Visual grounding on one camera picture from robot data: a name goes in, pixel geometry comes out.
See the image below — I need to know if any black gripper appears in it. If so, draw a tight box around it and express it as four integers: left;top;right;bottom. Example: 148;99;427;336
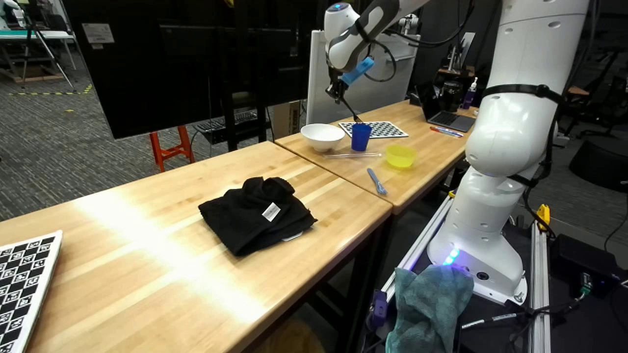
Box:
325;64;356;107

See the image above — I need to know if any black plastic fork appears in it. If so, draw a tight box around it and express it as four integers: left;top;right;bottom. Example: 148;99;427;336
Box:
339;97;362;128

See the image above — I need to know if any blue plastic cup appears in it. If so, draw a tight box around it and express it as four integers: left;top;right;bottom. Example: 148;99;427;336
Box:
349;122;372;154

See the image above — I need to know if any white partition board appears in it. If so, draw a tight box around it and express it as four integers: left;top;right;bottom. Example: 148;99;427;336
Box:
304;28;419;126

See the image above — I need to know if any white bowl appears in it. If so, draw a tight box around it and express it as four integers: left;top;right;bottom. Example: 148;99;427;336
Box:
298;122;347;156

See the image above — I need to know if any small checkered calibration board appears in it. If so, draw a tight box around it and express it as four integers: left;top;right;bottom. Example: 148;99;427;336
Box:
337;120;409;142

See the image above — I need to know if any yellow plastic bowl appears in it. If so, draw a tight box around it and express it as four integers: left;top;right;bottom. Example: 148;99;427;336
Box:
382;144;417;173

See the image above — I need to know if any red pen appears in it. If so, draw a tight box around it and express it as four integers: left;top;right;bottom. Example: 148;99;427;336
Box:
427;126;462;140

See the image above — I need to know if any grey laptop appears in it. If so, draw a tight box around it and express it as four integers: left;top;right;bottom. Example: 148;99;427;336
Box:
417;81;478;136

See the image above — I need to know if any orange metal stand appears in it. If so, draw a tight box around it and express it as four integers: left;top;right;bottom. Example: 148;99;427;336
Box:
148;124;196;173

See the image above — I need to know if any large black screen panel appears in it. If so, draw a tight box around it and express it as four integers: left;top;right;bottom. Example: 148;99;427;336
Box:
60;0;329;142

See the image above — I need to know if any teal cloth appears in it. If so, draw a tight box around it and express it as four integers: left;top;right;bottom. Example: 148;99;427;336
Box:
382;264;474;353

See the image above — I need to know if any yellow clamp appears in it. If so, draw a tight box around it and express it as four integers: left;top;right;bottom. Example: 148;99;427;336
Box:
535;203;553;228

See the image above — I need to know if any large checkered calibration board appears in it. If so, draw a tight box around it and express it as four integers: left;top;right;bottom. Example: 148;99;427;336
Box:
0;230;64;353

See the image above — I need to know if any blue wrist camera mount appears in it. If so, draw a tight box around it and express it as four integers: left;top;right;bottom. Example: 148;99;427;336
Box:
339;56;376;89

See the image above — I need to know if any aluminium rail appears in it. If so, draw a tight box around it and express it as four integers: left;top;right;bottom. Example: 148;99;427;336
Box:
378;195;457;311
527;218;553;353

